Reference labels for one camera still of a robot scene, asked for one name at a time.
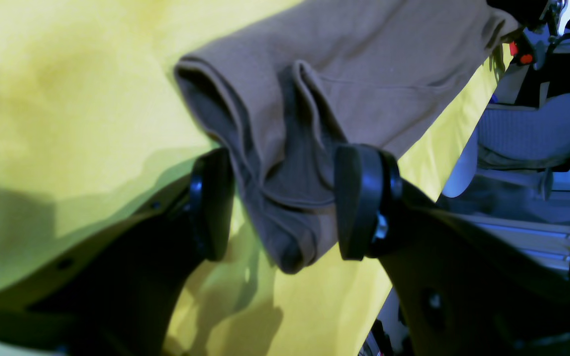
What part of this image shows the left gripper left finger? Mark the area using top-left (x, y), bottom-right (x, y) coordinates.
top-left (0, 148), bottom-right (235, 356)

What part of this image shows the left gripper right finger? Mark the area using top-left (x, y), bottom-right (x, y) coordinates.
top-left (334, 144), bottom-right (570, 356)

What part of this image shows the brown T-shirt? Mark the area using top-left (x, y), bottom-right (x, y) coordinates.
top-left (174, 0), bottom-right (521, 273)

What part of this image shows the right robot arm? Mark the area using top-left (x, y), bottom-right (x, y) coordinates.
top-left (488, 0), bottom-right (570, 172)

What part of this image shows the yellow table cloth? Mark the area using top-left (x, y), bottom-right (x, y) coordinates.
top-left (0, 0), bottom-right (502, 356)

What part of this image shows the aluminium frame rail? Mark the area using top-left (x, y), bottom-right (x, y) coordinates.
top-left (461, 216), bottom-right (570, 281)

